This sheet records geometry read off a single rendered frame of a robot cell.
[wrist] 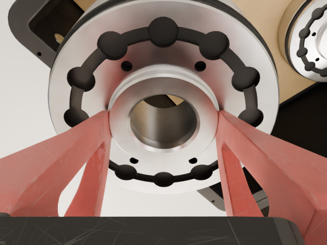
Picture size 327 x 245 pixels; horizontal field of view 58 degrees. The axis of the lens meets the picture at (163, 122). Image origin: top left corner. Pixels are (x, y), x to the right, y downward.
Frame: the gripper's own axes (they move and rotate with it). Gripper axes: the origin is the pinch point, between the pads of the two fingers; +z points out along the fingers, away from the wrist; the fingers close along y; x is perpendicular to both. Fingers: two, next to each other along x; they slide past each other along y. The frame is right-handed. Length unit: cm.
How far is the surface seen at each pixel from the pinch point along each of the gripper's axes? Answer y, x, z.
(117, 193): 10, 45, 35
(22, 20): 10.0, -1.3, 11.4
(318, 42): -15.1, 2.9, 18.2
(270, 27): -11.4, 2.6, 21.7
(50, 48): 8.5, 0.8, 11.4
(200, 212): -9, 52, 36
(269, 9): -10.9, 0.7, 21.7
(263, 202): -11.3, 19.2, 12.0
